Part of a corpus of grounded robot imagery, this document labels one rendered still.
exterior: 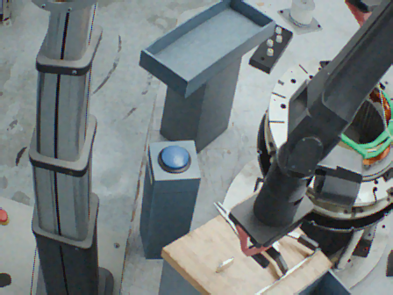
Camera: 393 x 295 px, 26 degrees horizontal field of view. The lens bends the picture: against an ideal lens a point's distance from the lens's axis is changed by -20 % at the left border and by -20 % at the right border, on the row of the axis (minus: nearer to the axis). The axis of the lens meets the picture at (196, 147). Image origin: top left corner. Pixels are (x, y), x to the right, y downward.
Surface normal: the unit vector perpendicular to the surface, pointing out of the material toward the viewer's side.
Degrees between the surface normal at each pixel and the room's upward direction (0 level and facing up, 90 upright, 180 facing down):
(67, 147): 90
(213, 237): 0
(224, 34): 0
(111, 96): 0
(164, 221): 90
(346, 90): 75
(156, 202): 90
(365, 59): 80
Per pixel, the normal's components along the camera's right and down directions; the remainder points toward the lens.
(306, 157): -0.11, 0.68
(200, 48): 0.11, -0.61
